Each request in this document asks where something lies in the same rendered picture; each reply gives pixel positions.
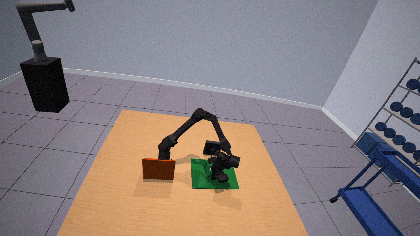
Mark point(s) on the green circuit board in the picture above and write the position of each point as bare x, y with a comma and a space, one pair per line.
199, 180

